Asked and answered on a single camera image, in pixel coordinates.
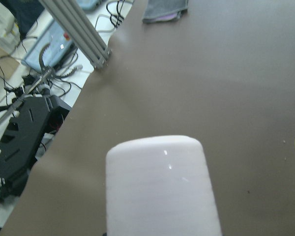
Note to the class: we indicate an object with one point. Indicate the pink cup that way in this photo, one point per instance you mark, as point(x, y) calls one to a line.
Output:
point(160, 186)

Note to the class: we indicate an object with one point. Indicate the purple folded cloth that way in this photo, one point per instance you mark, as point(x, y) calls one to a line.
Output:
point(167, 17)

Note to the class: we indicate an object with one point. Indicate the grey folded cloth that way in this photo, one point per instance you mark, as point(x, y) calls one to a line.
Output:
point(158, 8)

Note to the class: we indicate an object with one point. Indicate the teach pendant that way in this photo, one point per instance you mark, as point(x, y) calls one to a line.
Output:
point(54, 43)

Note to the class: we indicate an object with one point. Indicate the black perforated bracket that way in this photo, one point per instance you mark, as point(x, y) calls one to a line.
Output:
point(22, 138)

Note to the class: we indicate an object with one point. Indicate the aluminium frame post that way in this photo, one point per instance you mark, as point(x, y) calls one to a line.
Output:
point(74, 21)

